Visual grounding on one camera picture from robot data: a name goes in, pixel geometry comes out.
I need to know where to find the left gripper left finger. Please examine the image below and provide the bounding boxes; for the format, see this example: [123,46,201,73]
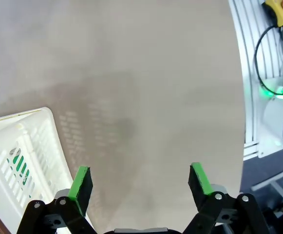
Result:
[17,165,100,234]

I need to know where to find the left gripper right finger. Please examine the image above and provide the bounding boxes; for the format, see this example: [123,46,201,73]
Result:
[180,162,271,234]

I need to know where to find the yellow emergency stop box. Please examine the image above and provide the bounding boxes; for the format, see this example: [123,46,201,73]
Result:
[264,0,283,27]

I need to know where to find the cream shopping basket brown handles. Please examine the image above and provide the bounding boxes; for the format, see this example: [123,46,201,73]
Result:
[0,107,93,234]

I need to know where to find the white table leg frame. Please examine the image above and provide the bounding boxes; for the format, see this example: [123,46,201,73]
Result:
[250,170,283,213]

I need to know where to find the black cable loop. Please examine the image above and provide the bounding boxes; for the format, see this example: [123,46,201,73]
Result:
[254,24,283,96]

